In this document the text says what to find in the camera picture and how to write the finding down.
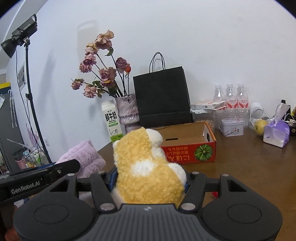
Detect lilac fluffy plush cloth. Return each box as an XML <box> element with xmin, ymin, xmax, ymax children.
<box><xmin>55</xmin><ymin>140</ymin><xmax>106</xmax><ymax>178</ymax></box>

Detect yellow white plush toy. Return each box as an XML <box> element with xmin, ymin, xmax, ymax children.
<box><xmin>111</xmin><ymin>128</ymin><xmax>187</xmax><ymax>207</ymax></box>

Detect red cardboard pumpkin box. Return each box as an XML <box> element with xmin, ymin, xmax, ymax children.
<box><xmin>155</xmin><ymin>121</ymin><xmax>216</xmax><ymax>165</ymax></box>

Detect white green milk carton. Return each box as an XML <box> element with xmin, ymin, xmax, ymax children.
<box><xmin>101</xmin><ymin>100</ymin><xmax>123</xmax><ymax>143</ymax></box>

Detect pink textured flower vase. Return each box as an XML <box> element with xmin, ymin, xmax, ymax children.
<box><xmin>115</xmin><ymin>93</ymin><xmax>140</xmax><ymax>134</ymax></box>

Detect small printed tin box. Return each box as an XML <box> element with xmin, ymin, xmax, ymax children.
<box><xmin>220</xmin><ymin>118</ymin><xmax>244</xmax><ymax>137</ymax></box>

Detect clear container with grains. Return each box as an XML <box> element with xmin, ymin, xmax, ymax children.
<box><xmin>190</xmin><ymin>109</ymin><xmax>215</xmax><ymax>132</ymax></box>

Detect white orange flat carton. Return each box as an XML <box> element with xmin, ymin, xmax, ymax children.
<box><xmin>190</xmin><ymin>100</ymin><xmax>227</xmax><ymax>110</ymax></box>

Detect black paper shopping bag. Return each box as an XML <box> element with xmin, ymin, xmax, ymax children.
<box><xmin>133</xmin><ymin>52</ymin><xmax>193</xmax><ymax>128</ymax></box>

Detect clear water bottle left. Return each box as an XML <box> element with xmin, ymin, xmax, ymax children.
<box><xmin>213</xmin><ymin>84</ymin><xmax>225</xmax><ymax>102</ymax></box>

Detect clear water bottle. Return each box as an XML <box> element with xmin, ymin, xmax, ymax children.
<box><xmin>225</xmin><ymin>84</ymin><xmax>238</xmax><ymax>109</ymax></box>
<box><xmin>213</xmin><ymin>84</ymin><xmax>225</xmax><ymax>102</ymax></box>
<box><xmin>237</xmin><ymin>83</ymin><xmax>249</xmax><ymax>108</ymax></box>

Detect yellow green apple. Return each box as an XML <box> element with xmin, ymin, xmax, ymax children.
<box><xmin>254</xmin><ymin>120</ymin><xmax>268</xmax><ymax>136</ymax></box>

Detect dried pink rose bouquet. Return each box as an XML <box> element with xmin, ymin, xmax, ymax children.
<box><xmin>71</xmin><ymin>30</ymin><xmax>132</xmax><ymax>99</ymax></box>

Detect clear water bottle middle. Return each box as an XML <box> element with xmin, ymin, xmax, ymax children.
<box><xmin>225</xmin><ymin>84</ymin><xmax>238</xmax><ymax>109</ymax></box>

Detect small white desk fan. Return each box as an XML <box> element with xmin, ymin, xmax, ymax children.
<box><xmin>249</xmin><ymin>102</ymin><xmax>266</xmax><ymax>130</ymax></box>

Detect clear water bottle right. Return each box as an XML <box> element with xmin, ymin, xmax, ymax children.
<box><xmin>237</xmin><ymin>83</ymin><xmax>249</xmax><ymax>108</ymax></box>

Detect black studio light on stand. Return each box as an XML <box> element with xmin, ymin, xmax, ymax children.
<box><xmin>1</xmin><ymin>14</ymin><xmax>52</xmax><ymax>164</ymax></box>

